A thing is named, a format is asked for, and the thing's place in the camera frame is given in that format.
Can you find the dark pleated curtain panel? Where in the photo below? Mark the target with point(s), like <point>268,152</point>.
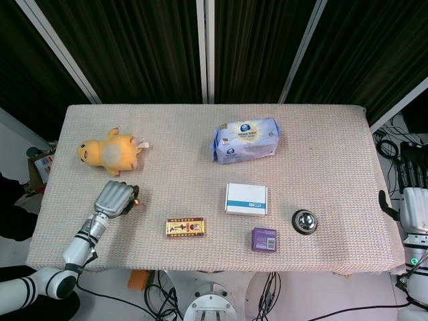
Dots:
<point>371,50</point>
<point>257,47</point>
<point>133,50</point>
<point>23,67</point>

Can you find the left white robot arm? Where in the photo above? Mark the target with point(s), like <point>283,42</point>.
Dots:
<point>77,247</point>

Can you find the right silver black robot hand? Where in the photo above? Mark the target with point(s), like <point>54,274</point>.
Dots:
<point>416,210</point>

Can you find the white box with blue stripe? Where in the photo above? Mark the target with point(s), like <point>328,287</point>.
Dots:
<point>245,199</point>

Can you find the purple box with barcode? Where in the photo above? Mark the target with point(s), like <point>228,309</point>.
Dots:
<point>264,239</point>

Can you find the cardboard box with papers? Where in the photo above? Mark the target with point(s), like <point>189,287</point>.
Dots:
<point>41,167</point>

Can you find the beige woven tablecloth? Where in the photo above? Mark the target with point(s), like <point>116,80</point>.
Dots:
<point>207,167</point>

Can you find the lavender tissue pack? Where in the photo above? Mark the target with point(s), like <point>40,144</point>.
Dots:
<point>247,142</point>

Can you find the yellow plush toy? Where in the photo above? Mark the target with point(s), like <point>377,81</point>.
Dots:
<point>110,152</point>

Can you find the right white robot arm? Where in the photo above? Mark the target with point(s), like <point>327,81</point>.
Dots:
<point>416,254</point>

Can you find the grey metal frame post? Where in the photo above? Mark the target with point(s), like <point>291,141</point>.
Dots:
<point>60,50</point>
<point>398,107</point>
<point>301,53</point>
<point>205,50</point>

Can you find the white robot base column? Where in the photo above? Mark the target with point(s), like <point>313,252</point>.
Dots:
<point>210,304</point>

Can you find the orange block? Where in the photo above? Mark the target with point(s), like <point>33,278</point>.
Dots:
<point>138,280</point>

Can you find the yellow and red flat box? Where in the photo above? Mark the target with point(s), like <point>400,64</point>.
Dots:
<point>185,228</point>

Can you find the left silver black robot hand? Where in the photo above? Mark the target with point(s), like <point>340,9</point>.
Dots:
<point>112,200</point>

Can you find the silver call bell black base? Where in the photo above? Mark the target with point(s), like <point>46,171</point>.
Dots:
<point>305,222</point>

